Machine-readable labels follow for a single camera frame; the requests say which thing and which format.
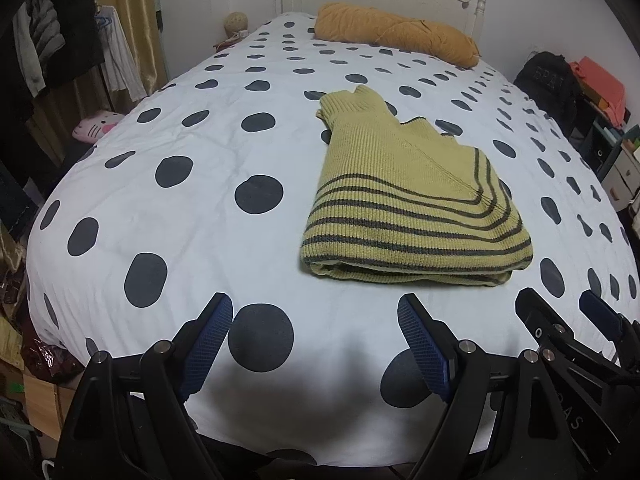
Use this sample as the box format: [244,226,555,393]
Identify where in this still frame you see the cardboard box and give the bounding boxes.
[22,367,76,443]

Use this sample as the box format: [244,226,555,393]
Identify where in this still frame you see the coral cloth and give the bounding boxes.
[570,56,627,128]

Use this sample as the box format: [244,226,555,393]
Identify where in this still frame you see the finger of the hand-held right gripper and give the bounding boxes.
[579,290,627,344]
[515,287,577,357]

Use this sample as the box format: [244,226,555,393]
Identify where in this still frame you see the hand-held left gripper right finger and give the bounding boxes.
[396,292,578,480]

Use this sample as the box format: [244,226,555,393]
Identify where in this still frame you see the black backpack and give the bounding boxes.
[514,51,583,133]

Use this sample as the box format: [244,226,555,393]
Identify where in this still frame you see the golden curtain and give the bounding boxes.
[97,0,168,96]

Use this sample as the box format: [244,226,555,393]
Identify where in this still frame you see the hanging dark clothes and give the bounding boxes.
[0,0,106,191]

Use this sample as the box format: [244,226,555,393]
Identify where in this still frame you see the grey storage cabinet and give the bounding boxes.
[575,110,640,211]

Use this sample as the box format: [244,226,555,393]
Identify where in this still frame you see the orange bolster pillow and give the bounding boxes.
[314,2,481,68]

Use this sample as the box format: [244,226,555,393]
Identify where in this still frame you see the white polka dot bed cover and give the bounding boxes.
[25,10,640,466]

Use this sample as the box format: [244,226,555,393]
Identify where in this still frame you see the dark red shiny bag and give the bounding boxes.
[20,335,83,386]

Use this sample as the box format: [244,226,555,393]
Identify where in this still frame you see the yellow grey-striped knit sweater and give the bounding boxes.
[299,85,535,288]

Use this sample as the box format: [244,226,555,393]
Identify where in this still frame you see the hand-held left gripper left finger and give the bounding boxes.
[54,291,235,480]

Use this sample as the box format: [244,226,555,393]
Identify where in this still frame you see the pink cat plush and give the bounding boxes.
[72,110,126,142]

